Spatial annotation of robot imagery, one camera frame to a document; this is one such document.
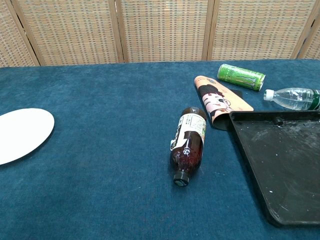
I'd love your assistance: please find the white round paper plate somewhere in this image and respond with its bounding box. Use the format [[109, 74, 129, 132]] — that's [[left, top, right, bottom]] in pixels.
[[0, 107, 55, 166]]

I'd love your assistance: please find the black rectangular plastic tray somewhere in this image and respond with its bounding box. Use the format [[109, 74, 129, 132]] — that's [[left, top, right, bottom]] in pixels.
[[228, 109, 320, 228]]

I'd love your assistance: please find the brown bottle with white label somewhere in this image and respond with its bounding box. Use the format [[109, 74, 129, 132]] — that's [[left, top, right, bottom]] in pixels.
[[169, 106, 208, 188]]

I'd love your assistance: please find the curled cartoon girl mouse pad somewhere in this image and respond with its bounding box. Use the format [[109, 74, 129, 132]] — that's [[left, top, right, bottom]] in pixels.
[[193, 75, 255, 132]]

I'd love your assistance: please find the blue tablecloth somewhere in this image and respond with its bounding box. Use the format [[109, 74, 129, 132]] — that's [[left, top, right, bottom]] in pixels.
[[0, 58, 320, 240]]

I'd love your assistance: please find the woven wooden folding screen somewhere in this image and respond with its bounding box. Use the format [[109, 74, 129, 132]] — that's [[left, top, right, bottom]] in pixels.
[[0, 0, 320, 67]]

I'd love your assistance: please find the green energy drink can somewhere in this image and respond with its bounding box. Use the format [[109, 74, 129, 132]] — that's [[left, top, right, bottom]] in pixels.
[[216, 63, 266, 92]]

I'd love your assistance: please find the clear water bottle green label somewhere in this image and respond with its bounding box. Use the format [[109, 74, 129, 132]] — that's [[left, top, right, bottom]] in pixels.
[[262, 87, 320, 111]]

